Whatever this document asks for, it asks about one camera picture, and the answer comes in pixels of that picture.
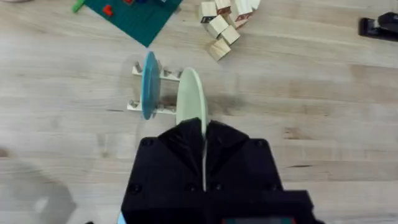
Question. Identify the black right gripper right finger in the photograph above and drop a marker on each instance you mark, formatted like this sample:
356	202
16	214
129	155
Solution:
239	165

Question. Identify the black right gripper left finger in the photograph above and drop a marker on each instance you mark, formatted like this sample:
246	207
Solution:
168	168

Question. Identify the pale green plate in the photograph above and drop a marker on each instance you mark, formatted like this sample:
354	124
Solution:
190	96

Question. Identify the small white peg rack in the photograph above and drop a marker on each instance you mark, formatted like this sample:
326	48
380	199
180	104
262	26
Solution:
168	76

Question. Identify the blue plate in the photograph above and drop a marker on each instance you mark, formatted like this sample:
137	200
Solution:
150	85

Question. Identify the heap of wooden blocks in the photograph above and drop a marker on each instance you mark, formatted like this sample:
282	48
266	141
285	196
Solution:
222	28

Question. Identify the green board with toy blocks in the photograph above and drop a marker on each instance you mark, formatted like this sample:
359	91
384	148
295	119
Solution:
136	18

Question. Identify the black tool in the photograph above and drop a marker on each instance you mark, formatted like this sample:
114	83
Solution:
381	28

